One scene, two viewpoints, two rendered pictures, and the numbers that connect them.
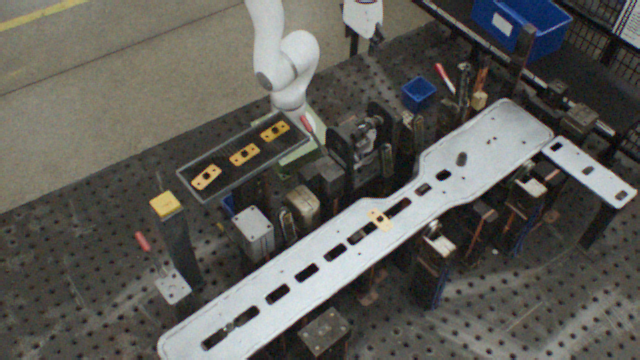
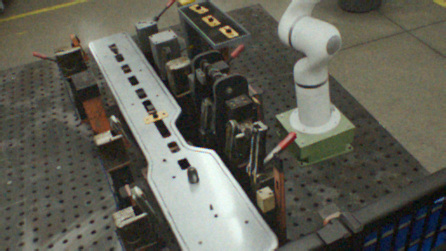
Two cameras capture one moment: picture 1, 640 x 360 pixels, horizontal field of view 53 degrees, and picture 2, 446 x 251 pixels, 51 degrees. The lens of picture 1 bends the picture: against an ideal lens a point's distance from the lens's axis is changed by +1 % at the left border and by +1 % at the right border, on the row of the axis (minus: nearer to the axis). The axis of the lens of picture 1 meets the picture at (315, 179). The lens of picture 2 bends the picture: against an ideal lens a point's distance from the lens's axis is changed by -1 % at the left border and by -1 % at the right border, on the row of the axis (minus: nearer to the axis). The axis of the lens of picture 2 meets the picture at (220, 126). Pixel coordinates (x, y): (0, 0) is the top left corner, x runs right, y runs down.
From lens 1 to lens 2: 2.19 m
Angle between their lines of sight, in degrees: 69
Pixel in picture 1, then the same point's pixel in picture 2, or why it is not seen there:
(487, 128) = (233, 213)
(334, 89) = (396, 178)
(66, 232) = (256, 42)
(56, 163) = (400, 104)
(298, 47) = (307, 25)
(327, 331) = (82, 80)
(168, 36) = not seen: outside the picture
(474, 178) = (170, 185)
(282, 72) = (282, 23)
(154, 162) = not seen: hidden behind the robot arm
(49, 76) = not seen: outside the picture
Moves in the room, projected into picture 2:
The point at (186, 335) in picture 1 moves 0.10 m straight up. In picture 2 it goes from (121, 39) to (116, 18)
